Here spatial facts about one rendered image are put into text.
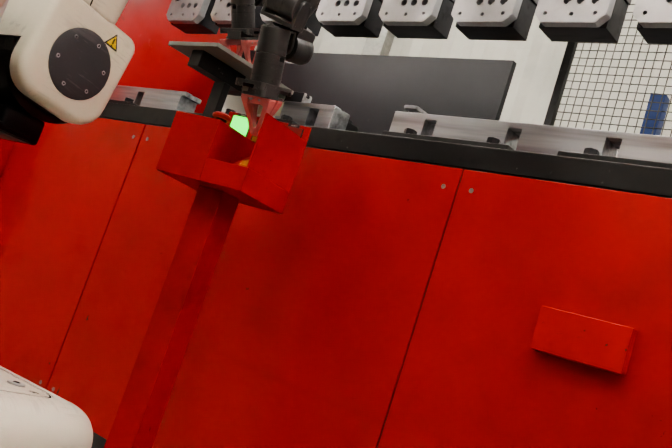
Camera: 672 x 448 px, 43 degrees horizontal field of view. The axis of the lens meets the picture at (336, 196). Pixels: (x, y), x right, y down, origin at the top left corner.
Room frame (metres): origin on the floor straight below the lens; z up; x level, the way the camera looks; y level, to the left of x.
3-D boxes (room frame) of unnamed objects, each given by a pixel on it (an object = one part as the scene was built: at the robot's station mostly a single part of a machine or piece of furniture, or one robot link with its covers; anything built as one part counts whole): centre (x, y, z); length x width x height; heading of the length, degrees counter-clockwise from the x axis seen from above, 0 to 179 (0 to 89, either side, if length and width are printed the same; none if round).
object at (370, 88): (2.63, 0.07, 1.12); 1.13 x 0.02 x 0.44; 48
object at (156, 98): (2.46, 0.64, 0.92); 0.50 x 0.06 x 0.10; 48
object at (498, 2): (1.71, -0.19, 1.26); 0.15 x 0.09 x 0.17; 48
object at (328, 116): (2.06, 0.19, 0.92); 0.39 x 0.06 x 0.10; 48
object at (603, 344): (1.29, -0.42, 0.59); 0.15 x 0.02 x 0.07; 48
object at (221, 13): (2.24, 0.40, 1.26); 0.15 x 0.09 x 0.17; 48
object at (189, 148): (1.61, 0.21, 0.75); 0.20 x 0.16 x 0.18; 61
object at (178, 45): (1.98, 0.33, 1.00); 0.26 x 0.18 x 0.01; 138
